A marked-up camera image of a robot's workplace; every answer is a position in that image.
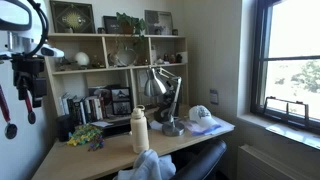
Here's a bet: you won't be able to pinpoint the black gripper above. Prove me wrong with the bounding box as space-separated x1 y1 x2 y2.
11 54 48 109

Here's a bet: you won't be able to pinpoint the black office chair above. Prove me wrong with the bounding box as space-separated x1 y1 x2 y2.
169 138 229 180

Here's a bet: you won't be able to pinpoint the white upright book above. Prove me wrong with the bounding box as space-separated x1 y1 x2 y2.
59 94 70 116

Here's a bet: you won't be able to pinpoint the medal on red ribbon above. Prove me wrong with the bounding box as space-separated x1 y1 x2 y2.
0 84 18 140

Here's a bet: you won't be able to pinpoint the black cylinder speaker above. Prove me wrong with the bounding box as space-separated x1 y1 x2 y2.
55 114 76 143

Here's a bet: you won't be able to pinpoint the dark book with white spine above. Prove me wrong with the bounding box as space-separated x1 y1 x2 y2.
83 96 104 123

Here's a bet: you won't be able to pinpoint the white sphere ornament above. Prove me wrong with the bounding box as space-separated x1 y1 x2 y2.
74 51 91 67

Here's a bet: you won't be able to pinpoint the green patterned framed picture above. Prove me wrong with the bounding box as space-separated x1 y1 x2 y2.
49 0 97 34

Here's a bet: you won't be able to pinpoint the black framed mountain photo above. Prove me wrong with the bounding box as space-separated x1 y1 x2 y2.
110 87 132 103

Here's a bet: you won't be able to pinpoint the black framed group photo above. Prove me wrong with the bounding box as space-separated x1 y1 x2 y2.
111 100 133 117

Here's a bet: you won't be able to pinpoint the black flat box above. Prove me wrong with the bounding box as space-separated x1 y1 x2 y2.
99 118 133 138

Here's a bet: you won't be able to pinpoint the clear glass bowl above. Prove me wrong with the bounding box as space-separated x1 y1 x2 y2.
109 48 139 67

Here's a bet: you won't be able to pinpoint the wooden desk shelf hutch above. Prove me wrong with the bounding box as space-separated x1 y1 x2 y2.
43 32 190 134

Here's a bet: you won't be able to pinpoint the cream insulated water bottle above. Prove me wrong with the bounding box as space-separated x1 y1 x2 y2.
129 104 151 155

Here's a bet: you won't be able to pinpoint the green potted trailing plant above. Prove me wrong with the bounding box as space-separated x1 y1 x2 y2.
114 12 148 66

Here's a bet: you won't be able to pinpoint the silver desk lamp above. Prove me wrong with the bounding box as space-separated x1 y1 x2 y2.
143 66 186 138

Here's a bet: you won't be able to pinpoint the black device behind lamp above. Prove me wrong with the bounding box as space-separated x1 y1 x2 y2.
153 89 181 124

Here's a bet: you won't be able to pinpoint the grey hoodie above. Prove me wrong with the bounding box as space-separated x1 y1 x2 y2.
113 148 177 180

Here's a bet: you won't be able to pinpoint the grey framed picture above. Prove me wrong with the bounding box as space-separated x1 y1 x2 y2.
144 9 174 36

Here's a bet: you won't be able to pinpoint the white baseball cap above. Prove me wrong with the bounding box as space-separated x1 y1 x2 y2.
188 104 222 131

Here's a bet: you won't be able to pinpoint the stack of papers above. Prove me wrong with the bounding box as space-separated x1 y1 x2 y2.
181 114 236 137

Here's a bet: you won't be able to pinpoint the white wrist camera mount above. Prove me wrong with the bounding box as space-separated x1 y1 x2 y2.
34 45 65 59

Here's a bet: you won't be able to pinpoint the yellow green bead necklaces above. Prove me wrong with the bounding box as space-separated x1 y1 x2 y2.
66 123 103 148

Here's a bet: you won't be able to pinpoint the purple bead necklace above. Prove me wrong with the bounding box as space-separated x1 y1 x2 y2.
87 134 106 152

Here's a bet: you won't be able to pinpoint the small black picture frame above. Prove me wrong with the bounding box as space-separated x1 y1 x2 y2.
102 15 123 35

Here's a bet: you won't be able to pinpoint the dark window frame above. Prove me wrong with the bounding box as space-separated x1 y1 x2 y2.
250 0 320 135

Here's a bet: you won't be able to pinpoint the beige wall radiator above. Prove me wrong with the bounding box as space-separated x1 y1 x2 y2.
236 143 320 180

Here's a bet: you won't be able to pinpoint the black metal window bracket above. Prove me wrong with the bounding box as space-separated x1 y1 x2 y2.
262 95 311 127

